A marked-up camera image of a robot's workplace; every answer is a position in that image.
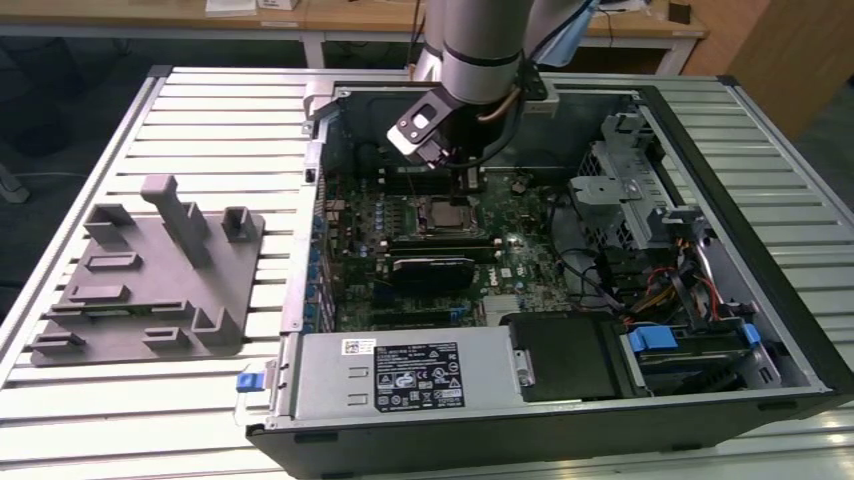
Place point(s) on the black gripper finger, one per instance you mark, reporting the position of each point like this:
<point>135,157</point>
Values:
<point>470,197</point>

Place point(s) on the silver CPU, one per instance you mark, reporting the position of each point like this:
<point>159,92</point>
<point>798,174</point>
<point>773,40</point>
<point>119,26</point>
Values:
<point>450,216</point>

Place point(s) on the small dark box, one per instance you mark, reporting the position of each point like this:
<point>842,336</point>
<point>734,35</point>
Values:
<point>681,12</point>

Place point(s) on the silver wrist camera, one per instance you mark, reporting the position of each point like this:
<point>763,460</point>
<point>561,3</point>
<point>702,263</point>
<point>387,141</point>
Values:
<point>416,127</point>

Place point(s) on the silver power supply unit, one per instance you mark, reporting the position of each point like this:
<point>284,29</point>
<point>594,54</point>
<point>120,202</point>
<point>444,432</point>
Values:
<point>334,370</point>

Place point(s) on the black plastic shroud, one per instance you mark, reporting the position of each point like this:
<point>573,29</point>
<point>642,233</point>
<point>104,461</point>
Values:
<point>567,357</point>

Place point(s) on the grey parts rack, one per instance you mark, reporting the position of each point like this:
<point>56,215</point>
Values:
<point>167,300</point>

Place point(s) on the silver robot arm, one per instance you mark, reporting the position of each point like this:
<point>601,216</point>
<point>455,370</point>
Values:
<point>480,75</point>

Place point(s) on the white box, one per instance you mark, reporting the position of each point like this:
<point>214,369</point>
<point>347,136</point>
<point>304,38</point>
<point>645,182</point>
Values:
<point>276,4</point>
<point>230,5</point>

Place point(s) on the grey plastic case latch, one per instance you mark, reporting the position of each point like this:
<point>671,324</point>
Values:
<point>316,95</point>

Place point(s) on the wooden desk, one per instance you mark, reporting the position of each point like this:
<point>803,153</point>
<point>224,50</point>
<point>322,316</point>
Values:
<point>167,22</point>

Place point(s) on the wooden cabinet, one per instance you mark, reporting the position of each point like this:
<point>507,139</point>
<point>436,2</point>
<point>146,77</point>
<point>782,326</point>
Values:
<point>794,60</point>

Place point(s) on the blue release latch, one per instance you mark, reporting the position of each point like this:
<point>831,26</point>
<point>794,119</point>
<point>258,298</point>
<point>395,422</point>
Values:
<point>250,381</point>

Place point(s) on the hard disk in blue carrier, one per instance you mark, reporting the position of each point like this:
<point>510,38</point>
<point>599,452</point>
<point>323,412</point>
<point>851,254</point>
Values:
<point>657,342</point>

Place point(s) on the round coin battery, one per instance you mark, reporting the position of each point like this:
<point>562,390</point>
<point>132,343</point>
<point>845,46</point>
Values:
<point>518,187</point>

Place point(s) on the black open PC case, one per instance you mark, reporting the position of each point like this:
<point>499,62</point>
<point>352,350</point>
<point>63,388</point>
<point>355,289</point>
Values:
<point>467,450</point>

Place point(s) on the silver metal disk bay cage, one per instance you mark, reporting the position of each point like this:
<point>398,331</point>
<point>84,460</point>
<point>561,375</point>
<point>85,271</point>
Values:
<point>601,192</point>

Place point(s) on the green motherboard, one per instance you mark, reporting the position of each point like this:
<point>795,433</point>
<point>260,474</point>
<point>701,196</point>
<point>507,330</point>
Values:
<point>534,270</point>

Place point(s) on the CPU socket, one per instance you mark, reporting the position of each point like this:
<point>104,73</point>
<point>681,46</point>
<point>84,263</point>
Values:
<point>422,215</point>

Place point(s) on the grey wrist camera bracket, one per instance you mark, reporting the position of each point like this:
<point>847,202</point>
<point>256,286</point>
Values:
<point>547,100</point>

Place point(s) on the grey chair base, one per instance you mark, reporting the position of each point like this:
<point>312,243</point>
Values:
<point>13,192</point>

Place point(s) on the black graphics card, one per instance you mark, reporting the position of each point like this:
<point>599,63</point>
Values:
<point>434,275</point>

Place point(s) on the silver finned heat sink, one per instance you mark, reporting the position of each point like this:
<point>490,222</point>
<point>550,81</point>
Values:
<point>502,307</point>

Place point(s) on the green RAM stick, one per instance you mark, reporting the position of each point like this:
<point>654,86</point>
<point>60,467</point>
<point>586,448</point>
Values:
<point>123,311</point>

